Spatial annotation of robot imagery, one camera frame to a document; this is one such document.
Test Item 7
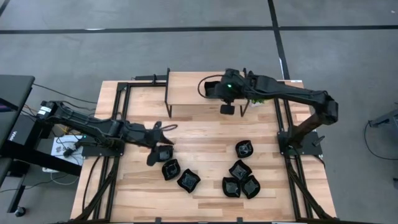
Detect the white printed sheet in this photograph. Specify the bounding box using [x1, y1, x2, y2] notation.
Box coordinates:
[50, 135, 84, 166]

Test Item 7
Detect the black floor cable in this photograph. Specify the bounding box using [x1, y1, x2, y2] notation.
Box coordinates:
[363, 120, 398, 161]
[32, 82, 98, 105]
[0, 174, 68, 194]

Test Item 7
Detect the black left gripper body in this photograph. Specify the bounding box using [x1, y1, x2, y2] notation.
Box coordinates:
[123, 121, 163, 149]

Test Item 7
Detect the grey chair base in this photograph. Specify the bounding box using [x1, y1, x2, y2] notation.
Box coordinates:
[368, 102, 398, 128]

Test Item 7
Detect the dark desk screen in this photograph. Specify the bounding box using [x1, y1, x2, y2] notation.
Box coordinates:
[0, 98, 19, 113]

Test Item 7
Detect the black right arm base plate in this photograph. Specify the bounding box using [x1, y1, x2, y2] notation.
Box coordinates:
[277, 130, 326, 156]

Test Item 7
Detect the black computer tower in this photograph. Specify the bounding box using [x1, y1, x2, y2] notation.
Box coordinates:
[7, 114, 43, 147]

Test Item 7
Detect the black hanging cable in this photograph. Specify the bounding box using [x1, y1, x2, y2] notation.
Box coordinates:
[81, 155, 102, 214]

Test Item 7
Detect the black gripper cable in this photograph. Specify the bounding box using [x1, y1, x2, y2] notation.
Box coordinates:
[197, 74, 225, 100]
[160, 123, 179, 133]

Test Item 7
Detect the white floor cable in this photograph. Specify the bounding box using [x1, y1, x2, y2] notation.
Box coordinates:
[49, 170, 80, 187]

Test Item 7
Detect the black floor tape line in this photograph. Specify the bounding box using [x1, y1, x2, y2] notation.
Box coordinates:
[0, 24, 398, 35]
[267, 0, 292, 80]

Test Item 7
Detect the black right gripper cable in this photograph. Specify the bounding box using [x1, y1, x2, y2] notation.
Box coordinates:
[197, 74, 225, 100]

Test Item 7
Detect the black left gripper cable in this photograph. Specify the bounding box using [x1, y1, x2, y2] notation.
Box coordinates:
[160, 123, 179, 133]

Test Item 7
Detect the black standing desk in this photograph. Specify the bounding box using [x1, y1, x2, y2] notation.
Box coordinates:
[0, 74, 83, 214]

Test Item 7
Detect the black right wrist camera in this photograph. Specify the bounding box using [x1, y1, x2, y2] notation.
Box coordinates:
[220, 104, 236, 116]

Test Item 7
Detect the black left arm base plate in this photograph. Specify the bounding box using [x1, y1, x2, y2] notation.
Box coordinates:
[81, 136, 125, 157]

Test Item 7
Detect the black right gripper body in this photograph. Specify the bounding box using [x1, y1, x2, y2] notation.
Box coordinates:
[221, 68, 250, 102]

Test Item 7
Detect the black square mini plate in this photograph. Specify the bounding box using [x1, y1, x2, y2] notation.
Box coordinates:
[204, 80, 223, 99]
[228, 159, 253, 182]
[177, 168, 201, 194]
[235, 139, 254, 159]

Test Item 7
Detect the black leaf-shaped mini plate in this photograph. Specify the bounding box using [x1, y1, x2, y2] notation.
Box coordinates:
[221, 176, 242, 198]
[241, 174, 261, 200]
[161, 159, 182, 181]
[155, 144, 174, 163]

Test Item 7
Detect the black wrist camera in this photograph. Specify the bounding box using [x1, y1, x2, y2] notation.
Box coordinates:
[146, 146, 159, 167]
[220, 104, 236, 116]

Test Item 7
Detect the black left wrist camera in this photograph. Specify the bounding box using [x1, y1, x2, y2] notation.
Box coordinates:
[146, 146, 159, 167]

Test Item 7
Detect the yellow cable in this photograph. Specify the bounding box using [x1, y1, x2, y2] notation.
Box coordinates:
[58, 122, 79, 135]

